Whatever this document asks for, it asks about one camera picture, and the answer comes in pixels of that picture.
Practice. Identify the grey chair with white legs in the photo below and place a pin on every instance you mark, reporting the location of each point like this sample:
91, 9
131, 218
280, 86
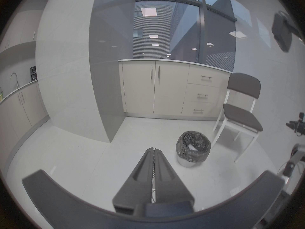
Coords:
243, 85

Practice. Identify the window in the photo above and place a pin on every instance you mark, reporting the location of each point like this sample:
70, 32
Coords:
152, 32

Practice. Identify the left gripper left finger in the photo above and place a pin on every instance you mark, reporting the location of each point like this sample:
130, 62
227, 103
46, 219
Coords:
140, 187

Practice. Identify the metal faucet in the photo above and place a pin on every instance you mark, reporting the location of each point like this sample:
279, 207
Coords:
17, 82

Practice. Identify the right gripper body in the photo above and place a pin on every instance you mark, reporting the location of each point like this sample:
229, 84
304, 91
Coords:
300, 127

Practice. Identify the small black appliance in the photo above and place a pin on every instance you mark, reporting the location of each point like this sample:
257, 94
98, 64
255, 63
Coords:
33, 73

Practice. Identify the cream cabinet with drawers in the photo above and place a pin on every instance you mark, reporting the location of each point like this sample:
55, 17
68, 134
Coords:
166, 92

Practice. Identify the black plastic bag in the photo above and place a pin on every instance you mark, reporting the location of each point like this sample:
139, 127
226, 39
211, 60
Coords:
183, 149

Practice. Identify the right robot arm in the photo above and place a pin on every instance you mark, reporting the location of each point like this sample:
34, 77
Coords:
294, 160

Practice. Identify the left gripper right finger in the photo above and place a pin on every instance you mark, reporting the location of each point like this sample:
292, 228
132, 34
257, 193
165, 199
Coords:
169, 187

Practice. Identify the white trash bin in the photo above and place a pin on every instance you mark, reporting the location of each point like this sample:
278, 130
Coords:
190, 164

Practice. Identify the white wall cabinet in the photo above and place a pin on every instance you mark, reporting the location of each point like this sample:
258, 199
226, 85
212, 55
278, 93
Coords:
21, 30

